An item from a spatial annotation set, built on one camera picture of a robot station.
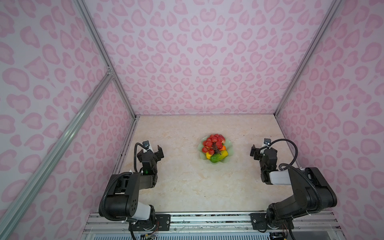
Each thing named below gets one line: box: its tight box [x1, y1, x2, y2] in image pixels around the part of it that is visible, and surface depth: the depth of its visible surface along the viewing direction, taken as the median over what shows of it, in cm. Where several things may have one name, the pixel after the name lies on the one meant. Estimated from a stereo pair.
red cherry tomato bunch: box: [202, 134, 226, 155], surface depth 92 cm
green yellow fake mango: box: [210, 150, 229, 163], surface depth 92 cm
